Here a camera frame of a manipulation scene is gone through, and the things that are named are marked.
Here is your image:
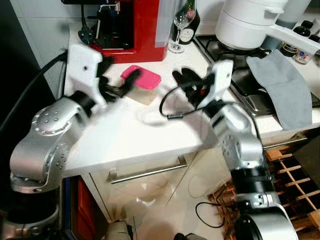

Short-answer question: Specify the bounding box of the orange flat board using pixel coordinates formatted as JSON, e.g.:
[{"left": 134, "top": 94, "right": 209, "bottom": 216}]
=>
[{"left": 75, "top": 177, "right": 108, "bottom": 240}]

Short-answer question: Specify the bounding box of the white pot with handle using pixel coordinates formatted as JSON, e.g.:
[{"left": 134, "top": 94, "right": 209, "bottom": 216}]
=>
[{"left": 215, "top": 0, "right": 320, "bottom": 56}]

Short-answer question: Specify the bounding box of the dark green bottle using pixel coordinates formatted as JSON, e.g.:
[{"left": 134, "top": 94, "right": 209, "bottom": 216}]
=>
[{"left": 176, "top": 0, "right": 201, "bottom": 46}]

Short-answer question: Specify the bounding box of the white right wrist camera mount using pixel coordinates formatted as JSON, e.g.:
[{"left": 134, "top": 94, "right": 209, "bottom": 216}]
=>
[{"left": 202, "top": 60, "right": 235, "bottom": 108}]

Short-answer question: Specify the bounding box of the cream kitchen cabinet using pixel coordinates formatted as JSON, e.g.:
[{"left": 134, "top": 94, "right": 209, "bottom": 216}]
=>
[{"left": 80, "top": 135, "right": 320, "bottom": 226}]

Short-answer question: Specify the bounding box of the wooden slatted rack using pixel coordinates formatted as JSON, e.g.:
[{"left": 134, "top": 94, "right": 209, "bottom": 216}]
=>
[{"left": 207, "top": 145, "right": 320, "bottom": 240}]

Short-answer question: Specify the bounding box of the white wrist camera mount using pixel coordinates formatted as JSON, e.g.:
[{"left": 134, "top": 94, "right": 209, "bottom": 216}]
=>
[
  {"left": 66, "top": 44, "right": 108, "bottom": 108},
  {"left": 202, "top": 60, "right": 235, "bottom": 108}
]

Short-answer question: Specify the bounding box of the steel gas hob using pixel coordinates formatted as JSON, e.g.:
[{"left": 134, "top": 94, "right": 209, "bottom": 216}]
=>
[{"left": 194, "top": 35, "right": 320, "bottom": 117}]

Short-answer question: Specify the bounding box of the clear spice bottle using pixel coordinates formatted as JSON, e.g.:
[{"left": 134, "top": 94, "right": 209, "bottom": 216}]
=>
[{"left": 293, "top": 45, "right": 317, "bottom": 65}]

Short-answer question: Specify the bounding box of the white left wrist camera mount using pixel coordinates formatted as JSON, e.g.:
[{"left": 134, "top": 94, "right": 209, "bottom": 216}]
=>
[{"left": 66, "top": 44, "right": 108, "bottom": 108}]

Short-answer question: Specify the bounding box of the translucent plastic canister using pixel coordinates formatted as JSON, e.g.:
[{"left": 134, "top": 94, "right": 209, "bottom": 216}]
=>
[{"left": 275, "top": 0, "right": 313, "bottom": 31}]

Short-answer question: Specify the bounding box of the black capped sauce bottle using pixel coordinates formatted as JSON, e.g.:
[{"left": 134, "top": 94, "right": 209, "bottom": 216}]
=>
[{"left": 280, "top": 25, "right": 308, "bottom": 57}]

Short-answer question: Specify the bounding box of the thin black floor cable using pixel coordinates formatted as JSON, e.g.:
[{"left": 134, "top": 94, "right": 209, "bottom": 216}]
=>
[{"left": 195, "top": 201, "right": 226, "bottom": 229}]

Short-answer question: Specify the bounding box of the clear wine glass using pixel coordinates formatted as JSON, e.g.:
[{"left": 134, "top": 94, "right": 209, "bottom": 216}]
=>
[{"left": 167, "top": 0, "right": 193, "bottom": 54}]

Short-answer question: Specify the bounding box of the red coffee machine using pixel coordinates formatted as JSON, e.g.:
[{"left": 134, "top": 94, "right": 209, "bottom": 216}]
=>
[{"left": 61, "top": 0, "right": 173, "bottom": 63}]

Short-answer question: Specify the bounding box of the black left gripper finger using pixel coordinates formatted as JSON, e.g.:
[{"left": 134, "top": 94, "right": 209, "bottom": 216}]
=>
[
  {"left": 117, "top": 68, "right": 143, "bottom": 97},
  {"left": 96, "top": 55, "right": 117, "bottom": 77}
]

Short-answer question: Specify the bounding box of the grey robot left leg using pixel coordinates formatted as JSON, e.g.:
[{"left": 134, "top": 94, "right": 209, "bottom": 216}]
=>
[{"left": 102, "top": 220, "right": 133, "bottom": 240}]

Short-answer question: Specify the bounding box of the pink lidded food container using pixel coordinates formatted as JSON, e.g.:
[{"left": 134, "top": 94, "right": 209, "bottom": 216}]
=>
[{"left": 120, "top": 65, "right": 162, "bottom": 106}]

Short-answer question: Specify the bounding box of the grey cloth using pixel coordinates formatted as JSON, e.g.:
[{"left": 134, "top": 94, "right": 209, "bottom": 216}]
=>
[{"left": 246, "top": 49, "right": 313, "bottom": 132}]

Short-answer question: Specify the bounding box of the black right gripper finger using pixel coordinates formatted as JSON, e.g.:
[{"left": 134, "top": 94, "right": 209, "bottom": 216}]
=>
[
  {"left": 181, "top": 67, "right": 204, "bottom": 87},
  {"left": 172, "top": 70, "right": 196, "bottom": 94}
]

